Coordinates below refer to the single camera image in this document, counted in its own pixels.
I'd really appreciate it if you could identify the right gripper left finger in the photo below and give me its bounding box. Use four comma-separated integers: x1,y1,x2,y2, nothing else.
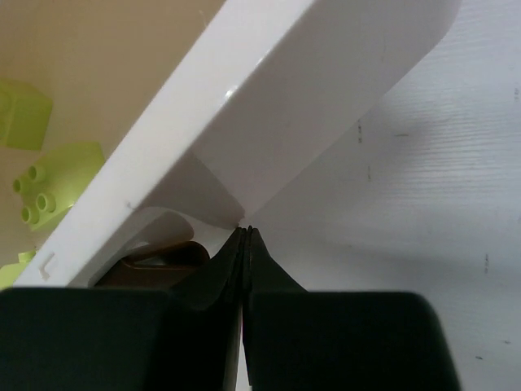
1,228,246,390

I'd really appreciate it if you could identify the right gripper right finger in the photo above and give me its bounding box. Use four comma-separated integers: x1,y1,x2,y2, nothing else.
245,228,461,390

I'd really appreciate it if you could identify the brown top drawer tab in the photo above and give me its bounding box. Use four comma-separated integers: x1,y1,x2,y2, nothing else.
94,241,210,288

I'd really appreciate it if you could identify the white top drawer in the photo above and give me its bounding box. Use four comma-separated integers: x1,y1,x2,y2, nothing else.
1,1,461,286

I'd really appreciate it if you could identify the small lime lego brick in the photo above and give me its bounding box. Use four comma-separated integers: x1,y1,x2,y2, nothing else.
1,78,53,151

